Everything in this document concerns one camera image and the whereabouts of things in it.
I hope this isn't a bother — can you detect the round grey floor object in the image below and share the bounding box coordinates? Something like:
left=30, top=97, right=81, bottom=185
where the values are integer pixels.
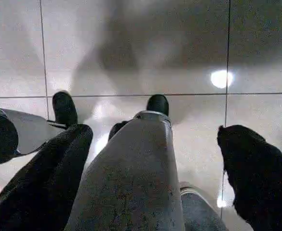
left=179, top=185, right=229, bottom=231

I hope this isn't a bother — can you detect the dark robot foot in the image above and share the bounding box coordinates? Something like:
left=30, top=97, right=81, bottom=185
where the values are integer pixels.
left=52, top=90, right=79, bottom=128
left=146, top=94, right=170, bottom=116

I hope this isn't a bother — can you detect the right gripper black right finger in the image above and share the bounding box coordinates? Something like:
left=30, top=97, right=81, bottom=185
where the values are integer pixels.
left=217, top=124, right=282, bottom=231

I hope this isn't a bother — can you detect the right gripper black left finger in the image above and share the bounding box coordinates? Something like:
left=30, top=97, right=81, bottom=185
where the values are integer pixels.
left=0, top=123, right=94, bottom=231

